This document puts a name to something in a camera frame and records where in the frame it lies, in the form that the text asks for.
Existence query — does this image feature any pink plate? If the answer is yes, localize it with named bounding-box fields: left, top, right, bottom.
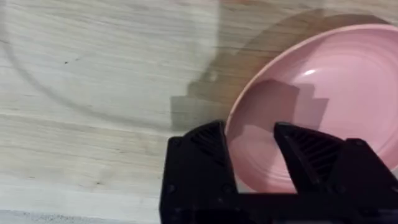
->
left=224, top=24, right=398, bottom=194

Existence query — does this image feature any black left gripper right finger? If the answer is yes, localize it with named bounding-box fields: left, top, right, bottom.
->
left=273, top=121, right=398, bottom=211

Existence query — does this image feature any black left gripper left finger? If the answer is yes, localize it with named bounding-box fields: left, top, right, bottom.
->
left=159, top=119, right=239, bottom=224

